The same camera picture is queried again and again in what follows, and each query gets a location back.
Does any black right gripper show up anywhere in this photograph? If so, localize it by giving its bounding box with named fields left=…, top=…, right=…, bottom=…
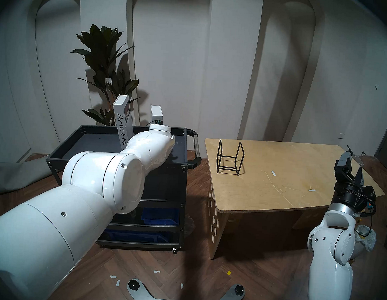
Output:
left=332, top=145, right=381, bottom=213

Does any white Design Hotels yearbook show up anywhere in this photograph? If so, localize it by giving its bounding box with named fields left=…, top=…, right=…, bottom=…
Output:
left=149, top=104, right=165, bottom=125

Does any white Arietta book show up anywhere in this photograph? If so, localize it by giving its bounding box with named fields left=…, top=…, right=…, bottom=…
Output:
left=110, top=93, right=137, bottom=151

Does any light wooden table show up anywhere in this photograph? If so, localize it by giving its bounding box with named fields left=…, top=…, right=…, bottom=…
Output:
left=197, top=136, right=387, bottom=271

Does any black metal utility cart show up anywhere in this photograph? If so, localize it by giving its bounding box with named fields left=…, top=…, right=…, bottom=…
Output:
left=41, top=118, right=204, bottom=255

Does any white bagged trash bin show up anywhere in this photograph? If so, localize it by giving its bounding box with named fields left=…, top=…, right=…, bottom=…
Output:
left=351, top=225, right=377, bottom=262

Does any tall green potted plant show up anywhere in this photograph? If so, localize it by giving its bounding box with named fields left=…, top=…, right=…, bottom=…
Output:
left=66, top=23, right=146, bottom=129

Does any small blue storage bin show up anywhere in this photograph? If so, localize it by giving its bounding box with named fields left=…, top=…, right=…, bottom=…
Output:
left=141, top=207, right=180, bottom=226

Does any wide blue storage bin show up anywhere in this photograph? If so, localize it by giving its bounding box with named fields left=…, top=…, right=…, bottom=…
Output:
left=103, top=228, right=172, bottom=245

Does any grey floor mat sheet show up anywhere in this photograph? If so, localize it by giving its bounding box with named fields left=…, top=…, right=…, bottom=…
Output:
left=0, top=153, right=53, bottom=199

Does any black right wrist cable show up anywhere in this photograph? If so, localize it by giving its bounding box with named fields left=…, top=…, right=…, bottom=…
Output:
left=355, top=203, right=378, bottom=239

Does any black wire book stand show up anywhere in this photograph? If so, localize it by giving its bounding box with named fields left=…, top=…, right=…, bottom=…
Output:
left=215, top=139, right=247, bottom=176

